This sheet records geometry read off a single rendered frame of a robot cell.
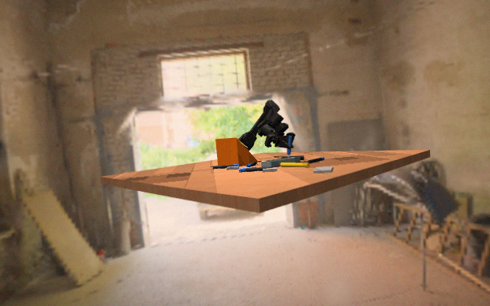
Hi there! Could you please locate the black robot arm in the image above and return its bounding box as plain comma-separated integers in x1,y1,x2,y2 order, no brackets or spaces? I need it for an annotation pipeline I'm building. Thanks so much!
238,99,289,151

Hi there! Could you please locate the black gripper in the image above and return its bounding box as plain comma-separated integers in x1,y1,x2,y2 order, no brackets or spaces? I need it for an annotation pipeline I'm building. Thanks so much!
264,128,296,148

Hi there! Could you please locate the yellow rod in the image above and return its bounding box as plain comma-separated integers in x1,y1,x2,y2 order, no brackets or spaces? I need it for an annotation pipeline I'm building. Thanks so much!
280,162,309,167

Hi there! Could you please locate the white keyboard with letter keys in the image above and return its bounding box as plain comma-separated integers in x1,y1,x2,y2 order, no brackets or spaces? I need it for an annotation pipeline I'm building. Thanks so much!
261,157,301,168

